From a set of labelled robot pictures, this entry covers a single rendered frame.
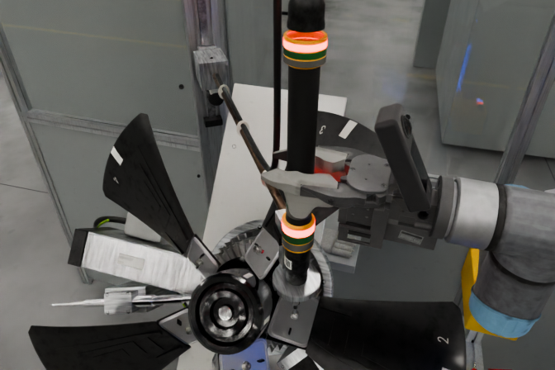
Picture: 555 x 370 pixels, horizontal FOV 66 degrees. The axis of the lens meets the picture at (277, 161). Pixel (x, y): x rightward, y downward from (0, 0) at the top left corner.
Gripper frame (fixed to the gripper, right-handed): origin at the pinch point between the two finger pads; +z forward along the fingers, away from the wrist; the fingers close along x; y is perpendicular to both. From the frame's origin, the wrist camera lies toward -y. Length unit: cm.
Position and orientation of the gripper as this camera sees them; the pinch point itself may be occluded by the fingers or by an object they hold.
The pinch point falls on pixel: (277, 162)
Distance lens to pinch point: 51.4
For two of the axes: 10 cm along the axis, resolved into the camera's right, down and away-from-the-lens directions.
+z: -9.6, -1.8, 2.3
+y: -0.1, 8.2, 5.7
